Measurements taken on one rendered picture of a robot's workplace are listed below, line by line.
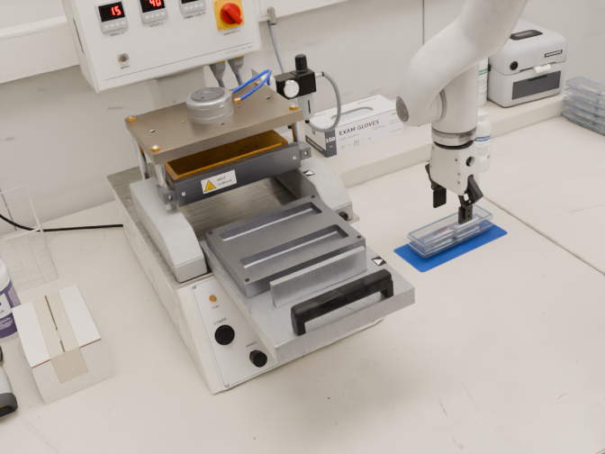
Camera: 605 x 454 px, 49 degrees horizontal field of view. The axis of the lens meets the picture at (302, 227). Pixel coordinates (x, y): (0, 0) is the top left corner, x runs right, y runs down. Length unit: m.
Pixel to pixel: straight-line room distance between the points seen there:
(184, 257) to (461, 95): 0.56
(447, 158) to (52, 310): 0.78
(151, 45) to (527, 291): 0.82
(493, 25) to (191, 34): 0.54
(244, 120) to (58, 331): 0.48
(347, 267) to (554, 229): 0.64
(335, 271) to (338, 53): 1.02
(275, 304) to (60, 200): 0.94
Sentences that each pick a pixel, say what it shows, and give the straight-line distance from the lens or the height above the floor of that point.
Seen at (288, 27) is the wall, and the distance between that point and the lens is 1.80.
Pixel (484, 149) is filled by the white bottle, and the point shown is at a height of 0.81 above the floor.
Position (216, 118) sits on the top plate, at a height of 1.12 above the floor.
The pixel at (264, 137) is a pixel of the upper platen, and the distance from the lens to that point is 1.21.
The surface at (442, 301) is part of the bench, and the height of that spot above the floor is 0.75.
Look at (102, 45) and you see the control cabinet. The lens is 1.26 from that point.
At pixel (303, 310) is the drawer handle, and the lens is 0.87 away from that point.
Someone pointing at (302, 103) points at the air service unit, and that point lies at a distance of 1.42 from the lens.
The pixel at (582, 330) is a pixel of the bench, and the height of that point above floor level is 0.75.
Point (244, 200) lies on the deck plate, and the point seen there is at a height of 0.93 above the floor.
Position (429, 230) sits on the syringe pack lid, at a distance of 1.39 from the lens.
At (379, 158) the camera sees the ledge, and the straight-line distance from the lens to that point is 1.67.
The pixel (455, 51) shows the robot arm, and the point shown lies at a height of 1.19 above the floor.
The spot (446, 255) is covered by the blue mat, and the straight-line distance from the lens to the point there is 1.40.
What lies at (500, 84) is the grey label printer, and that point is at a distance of 1.90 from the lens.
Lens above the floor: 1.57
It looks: 33 degrees down
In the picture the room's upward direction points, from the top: 7 degrees counter-clockwise
